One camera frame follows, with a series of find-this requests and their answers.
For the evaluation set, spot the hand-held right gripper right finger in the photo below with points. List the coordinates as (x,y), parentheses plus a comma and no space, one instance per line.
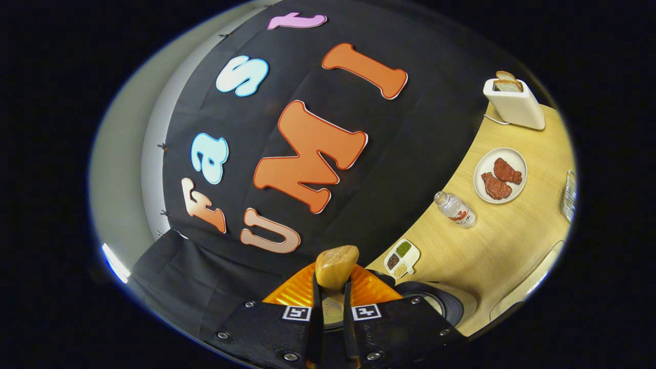
(348,335)

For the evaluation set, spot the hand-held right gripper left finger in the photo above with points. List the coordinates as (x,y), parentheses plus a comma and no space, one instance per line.
(316,333)

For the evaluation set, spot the wooden spoon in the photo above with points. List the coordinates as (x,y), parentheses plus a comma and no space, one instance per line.
(335,266)

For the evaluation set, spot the dark grey rice cooker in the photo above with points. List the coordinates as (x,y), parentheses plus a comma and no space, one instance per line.
(451,302)

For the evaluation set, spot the clear chopstick holder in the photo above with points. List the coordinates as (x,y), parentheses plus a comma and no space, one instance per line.
(569,197)

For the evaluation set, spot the white divided grain dish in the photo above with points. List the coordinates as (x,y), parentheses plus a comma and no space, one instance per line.
(402,259)

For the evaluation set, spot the clear drink bottle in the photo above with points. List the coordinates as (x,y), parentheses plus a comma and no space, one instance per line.
(458,211)

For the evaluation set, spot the red meat piece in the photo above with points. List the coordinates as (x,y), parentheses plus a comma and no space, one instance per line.
(497,187)
(507,171)

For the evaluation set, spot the white oval plate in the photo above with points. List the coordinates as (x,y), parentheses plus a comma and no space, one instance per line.
(484,164)

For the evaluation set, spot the white toaster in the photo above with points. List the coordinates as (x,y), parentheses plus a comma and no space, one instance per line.
(517,107)

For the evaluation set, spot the toast bread slice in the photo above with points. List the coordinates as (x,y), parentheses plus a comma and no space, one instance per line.
(505,75)
(507,86)

